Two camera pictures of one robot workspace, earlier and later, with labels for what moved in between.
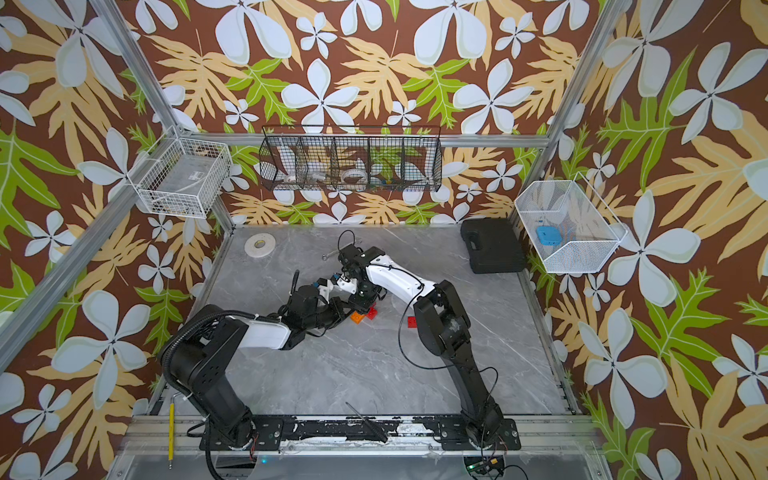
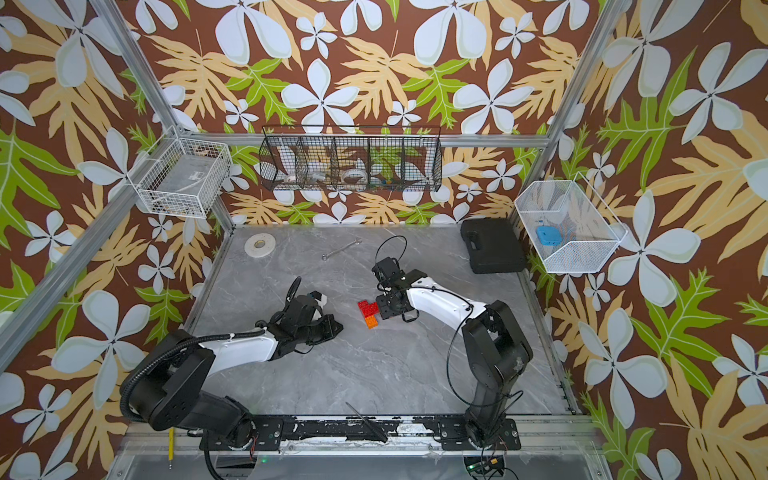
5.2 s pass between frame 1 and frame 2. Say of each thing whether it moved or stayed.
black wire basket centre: stayed
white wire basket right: stayed
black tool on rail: stayed
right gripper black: moved
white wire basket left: stayed
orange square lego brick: moved
